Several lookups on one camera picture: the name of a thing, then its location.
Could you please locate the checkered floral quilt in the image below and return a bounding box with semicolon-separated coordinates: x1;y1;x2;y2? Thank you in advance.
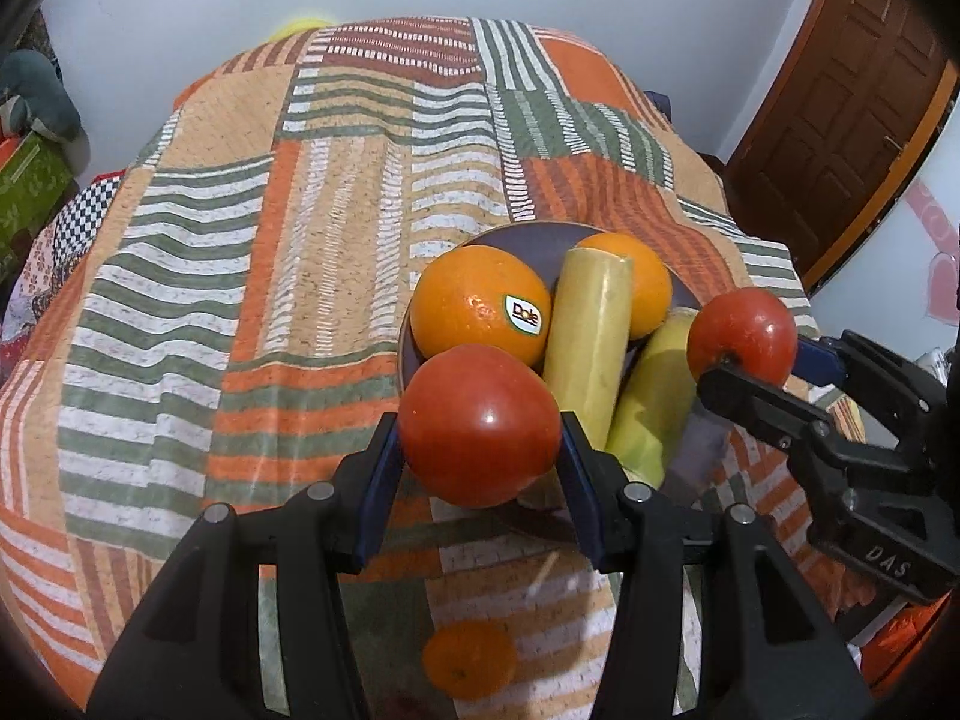
0;171;125;362

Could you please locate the grey plush toy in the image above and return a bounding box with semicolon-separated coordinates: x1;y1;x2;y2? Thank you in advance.
0;49;83;143

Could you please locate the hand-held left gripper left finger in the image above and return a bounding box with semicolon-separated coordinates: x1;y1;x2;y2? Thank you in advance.
86;411;407;720

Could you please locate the yellow banana piece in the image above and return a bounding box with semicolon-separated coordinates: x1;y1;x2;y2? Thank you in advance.
541;245;634;449
605;307;703;479

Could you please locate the brown wooden door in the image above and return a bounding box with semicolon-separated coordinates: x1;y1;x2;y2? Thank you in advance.
722;0;960;295

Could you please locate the small tangerine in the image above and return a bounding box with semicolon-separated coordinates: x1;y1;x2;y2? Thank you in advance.
421;619;519;698

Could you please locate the orange with sticker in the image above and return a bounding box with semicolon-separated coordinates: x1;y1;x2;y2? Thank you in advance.
409;247;554;374
574;232;674;341

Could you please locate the red tomato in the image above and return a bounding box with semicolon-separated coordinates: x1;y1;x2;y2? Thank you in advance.
685;286;799;386
397;345;564;509

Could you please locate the striped patchwork blanket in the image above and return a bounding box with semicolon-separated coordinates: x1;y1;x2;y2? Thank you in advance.
0;15;875;720

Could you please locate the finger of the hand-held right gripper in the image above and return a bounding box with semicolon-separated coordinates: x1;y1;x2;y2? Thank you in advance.
696;358;835;458
791;328;944;445

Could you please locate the purple plate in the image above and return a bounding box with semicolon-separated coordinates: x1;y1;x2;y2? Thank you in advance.
397;221;722;537

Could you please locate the white wardrobe door with hearts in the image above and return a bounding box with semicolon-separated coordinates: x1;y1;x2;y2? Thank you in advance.
808;86;960;365

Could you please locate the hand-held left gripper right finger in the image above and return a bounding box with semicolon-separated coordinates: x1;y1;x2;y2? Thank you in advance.
557;411;876;720

